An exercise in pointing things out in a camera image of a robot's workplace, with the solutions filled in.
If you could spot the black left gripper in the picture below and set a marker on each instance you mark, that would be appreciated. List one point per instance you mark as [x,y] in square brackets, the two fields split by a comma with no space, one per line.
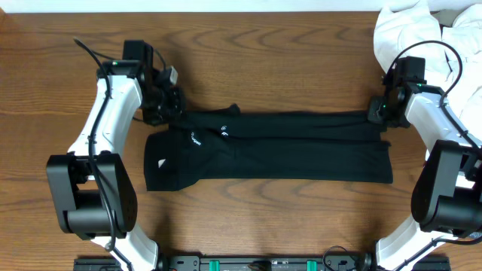
[166,111]

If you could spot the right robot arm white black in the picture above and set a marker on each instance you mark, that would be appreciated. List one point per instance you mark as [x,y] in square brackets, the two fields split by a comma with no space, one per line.
[446,200]

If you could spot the white clothes pile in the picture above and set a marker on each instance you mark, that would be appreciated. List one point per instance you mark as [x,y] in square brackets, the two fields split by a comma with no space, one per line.
[452,54]

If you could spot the black t-shirt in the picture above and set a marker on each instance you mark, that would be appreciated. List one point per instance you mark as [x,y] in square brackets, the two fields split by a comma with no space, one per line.
[228,143]

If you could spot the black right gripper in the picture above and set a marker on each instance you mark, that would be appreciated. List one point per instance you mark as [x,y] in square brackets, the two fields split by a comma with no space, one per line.
[373,113]

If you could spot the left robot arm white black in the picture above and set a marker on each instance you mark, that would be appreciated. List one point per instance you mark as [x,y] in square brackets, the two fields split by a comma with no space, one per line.
[92,193]

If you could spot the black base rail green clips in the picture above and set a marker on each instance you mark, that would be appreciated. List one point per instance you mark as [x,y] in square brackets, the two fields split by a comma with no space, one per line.
[336,261]

